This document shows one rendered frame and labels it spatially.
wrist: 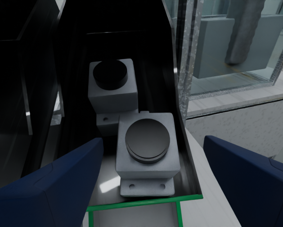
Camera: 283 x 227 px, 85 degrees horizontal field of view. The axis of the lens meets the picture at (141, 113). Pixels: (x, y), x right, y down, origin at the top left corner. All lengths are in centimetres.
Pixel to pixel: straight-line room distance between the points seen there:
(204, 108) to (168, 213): 71
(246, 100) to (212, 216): 76
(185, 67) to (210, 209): 43
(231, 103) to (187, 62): 84
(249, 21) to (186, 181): 94
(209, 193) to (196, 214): 8
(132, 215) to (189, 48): 27
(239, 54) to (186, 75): 84
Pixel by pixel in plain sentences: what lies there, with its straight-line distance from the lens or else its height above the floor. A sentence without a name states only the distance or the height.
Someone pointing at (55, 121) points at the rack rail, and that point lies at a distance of 23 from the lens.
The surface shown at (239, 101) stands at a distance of 109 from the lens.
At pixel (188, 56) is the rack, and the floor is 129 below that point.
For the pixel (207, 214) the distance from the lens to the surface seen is 54.
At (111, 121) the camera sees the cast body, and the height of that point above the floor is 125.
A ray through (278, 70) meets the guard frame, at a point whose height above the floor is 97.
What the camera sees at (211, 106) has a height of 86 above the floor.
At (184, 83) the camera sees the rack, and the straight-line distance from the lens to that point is 23.
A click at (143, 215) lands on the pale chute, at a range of 31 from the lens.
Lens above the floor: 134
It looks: 34 degrees down
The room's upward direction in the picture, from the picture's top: 3 degrees counter-clockwise
